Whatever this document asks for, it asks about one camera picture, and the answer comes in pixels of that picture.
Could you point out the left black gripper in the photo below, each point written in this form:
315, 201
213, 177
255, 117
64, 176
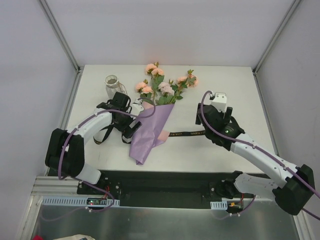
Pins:
131, 127

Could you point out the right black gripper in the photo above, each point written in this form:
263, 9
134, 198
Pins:
200, 116

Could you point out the purple wrapping paper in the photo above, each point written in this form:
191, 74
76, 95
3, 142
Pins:
153, 120

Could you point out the pink wrapping paper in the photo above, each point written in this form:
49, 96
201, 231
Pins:
163, 136

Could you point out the black printed ribbon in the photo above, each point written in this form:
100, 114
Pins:
105, 132

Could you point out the pink artificial flower bunch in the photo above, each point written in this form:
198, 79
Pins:
160, 92

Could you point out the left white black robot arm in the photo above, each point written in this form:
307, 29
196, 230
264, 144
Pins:
66, 149

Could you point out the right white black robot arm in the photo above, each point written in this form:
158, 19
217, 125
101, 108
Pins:
290, 186

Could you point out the white ribbed ceramic vase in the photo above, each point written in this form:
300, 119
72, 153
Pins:
113, 85

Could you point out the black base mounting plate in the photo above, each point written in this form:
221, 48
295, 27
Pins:
150, 189

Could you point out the beige cloth bag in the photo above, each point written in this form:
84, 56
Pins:
76, 237

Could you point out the red cloth item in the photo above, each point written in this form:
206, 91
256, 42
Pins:
37, 237

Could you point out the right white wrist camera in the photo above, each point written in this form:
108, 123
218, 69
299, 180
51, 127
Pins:
219, 101

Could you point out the right white cable duct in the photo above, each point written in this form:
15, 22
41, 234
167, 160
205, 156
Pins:
219, 205

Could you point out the white cable duct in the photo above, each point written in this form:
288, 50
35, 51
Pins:
68, 201
219, 205

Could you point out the left white cable duct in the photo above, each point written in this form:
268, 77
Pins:
68, 201

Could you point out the aluminium front rail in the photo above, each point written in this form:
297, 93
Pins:
52, 186

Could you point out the right aluminium frame post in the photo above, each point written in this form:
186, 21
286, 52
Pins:
276, 35

